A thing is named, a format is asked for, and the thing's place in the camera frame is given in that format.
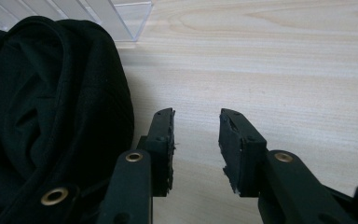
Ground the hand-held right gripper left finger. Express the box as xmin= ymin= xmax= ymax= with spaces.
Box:
xmin=136 ymin=107 xmax=176 ymax=198

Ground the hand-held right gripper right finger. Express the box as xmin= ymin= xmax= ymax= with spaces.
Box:
xmin=218 ymin=107 xmax=269 ymax=198

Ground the black garment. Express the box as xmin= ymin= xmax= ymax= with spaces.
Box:
xmin=0 ymin=16 xmax=135 ymax=224

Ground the clear plastic container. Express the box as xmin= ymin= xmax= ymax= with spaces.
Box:
xmin=0 ymin=0 xmax=154 ymax=43

